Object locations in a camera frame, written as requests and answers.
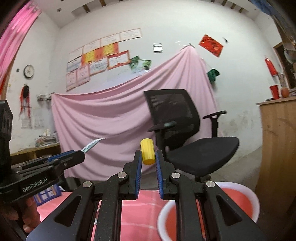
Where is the silver foil wrapper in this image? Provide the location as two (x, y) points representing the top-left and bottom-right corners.
(81, 138), (105, 154)

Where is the yellow plastic cylinder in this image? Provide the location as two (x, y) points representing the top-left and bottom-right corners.
(140, 138), (156, 165)

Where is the red white trash bin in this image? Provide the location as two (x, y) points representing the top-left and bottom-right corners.
(157, 182), (260, 240)

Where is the person's left hand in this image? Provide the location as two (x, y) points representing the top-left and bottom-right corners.
(1, 197), (41, 233)

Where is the stack of papers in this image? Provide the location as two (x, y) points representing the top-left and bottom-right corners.
(35, 129), (59, 147)

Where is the wooden low shelf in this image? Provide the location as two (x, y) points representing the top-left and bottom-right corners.
(10, 143), (61, 165)

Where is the blue product box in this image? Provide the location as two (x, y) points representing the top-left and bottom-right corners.
(34, 184), (62, 206)

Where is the wooden cabinet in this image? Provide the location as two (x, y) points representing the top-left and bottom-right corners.
(255, 96), (296, 223)

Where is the pink hanging sheet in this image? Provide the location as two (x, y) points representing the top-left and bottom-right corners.
(52, 46), (217, 181)

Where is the pink checked tablecloth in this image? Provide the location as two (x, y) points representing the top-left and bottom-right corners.
(37, 190), (177, 240)

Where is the black office chair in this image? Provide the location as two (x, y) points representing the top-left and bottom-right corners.
(144, 89), (239, 182)

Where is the pink curtain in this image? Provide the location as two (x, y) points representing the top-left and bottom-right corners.
(1, 1), (42, 94)

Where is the red plastic cup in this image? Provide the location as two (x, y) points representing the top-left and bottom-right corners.
(269, 85), (280, 100)

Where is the orange fruit on cabinet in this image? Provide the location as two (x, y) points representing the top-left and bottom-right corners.
(280, 87), (290, 98)

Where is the red tassel wall ornament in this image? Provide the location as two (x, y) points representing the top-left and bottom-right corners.
(20, 84), (31, 120)

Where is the round wall clock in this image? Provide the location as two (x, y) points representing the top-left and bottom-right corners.
(23, 65), (35, 79)

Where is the green dustpan on wall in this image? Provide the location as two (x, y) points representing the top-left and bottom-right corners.
(207, 69), (220, 84)

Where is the red paper wall poster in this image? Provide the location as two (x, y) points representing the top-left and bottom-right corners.
(199, 34), (224, 58)

